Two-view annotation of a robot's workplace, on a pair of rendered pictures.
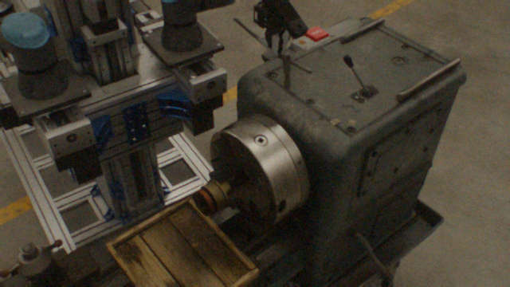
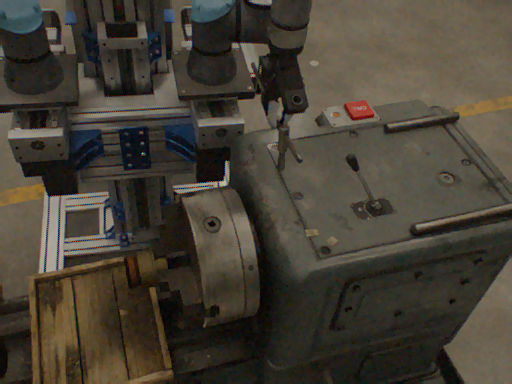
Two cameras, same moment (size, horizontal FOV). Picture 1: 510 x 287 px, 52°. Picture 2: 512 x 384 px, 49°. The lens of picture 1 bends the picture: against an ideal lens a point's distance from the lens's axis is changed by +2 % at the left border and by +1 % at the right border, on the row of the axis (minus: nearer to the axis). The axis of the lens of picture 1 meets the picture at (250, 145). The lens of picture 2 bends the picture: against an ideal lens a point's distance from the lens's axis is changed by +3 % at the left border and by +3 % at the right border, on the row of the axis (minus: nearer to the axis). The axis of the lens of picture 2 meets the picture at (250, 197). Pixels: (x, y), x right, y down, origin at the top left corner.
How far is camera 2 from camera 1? 0.46 m
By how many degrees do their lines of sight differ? 13
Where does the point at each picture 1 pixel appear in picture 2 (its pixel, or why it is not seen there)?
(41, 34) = (28, 19)
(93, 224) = (91, 236)
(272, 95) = (258, 171)
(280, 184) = (214, 285)
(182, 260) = (99, 325)
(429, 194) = (496, 341)
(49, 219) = (52, 215)
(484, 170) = not seen: outside the picture
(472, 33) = not seen: outside the picture
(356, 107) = (351, 222)
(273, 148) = (222, 239)
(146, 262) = (60, 313)
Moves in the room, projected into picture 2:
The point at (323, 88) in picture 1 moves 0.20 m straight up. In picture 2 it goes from (324, 183) to (341, 113)
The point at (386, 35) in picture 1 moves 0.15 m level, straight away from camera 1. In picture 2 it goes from (451, 138) to (477, 110)
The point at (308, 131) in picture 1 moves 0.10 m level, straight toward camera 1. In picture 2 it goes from (275, 233) to (251, 265)
